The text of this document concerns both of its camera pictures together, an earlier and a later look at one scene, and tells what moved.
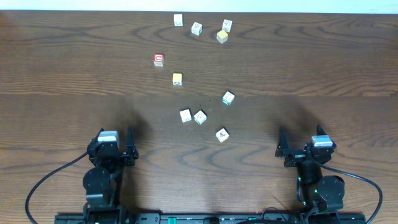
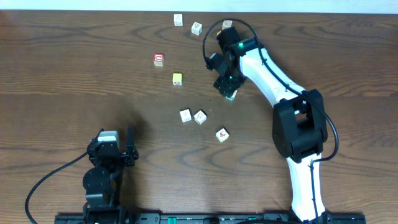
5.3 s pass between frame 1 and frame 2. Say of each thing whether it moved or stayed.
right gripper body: moved
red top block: stayed
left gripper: stayed
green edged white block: stayed
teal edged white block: moved
